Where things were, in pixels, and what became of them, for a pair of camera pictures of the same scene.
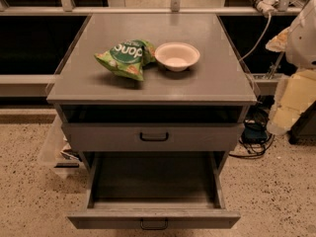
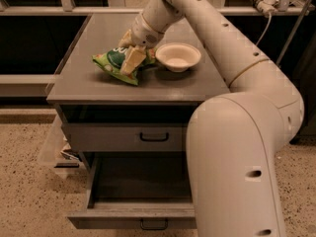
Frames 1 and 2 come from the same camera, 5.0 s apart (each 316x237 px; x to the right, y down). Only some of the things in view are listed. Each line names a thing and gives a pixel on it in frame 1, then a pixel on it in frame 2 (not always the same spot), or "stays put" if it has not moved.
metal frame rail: [144, 10] stays put
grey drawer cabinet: [200, 110] stays put
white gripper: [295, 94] to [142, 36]
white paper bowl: [177, 56] stays put
